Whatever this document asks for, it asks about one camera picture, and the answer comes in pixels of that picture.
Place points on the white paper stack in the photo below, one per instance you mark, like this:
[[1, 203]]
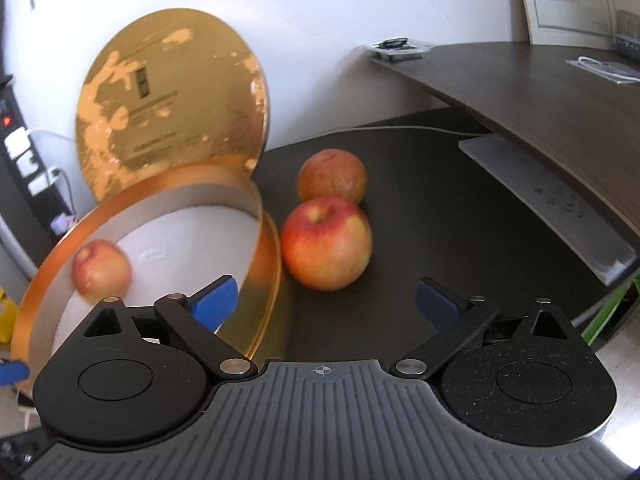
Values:
[[545, 195]]

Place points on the clear plastic tray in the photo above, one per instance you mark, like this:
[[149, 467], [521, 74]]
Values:
[[397, 50]]

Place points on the pale purple adapter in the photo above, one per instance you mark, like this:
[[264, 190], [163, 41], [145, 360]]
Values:
[[62, 222]]

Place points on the dull red apple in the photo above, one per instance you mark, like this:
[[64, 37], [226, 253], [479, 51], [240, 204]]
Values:
[[332, 175]]

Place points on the large red yellow apple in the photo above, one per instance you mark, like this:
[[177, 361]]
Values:
[[327, 245]]

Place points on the yellow plastic box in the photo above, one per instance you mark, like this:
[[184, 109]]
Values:
[[7, 317]]

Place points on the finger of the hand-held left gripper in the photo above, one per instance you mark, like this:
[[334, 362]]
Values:
[[12, 372]]

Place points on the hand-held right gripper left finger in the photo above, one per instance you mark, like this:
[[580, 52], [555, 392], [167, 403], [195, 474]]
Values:
[[215, 302]]

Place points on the round gold tin box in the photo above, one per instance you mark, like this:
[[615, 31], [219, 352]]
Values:
[[200, 205]]

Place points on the dark desktop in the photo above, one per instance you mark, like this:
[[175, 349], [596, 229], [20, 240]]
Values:
[[430, 220]]

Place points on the dark wooden desk shelf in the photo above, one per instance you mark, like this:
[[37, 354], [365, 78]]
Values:
[[540, 95]]

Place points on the black power strip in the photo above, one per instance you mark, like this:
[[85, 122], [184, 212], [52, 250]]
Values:
[[35, 210]]

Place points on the green folder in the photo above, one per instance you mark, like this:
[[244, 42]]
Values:
[[612, 310]]

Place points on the white charger plug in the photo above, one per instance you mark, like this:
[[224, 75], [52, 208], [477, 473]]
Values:
[[44, 181], [26, 164], [16, 140]]

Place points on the small red apple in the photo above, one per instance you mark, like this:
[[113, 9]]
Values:
[[100, 272]]

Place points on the framed certificate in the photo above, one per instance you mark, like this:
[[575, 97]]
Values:
[[565, 0]]

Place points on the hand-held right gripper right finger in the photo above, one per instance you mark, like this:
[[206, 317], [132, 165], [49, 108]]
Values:
[[439, 302]]

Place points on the round gold tin lid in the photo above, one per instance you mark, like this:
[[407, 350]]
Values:
[[170, 85]]

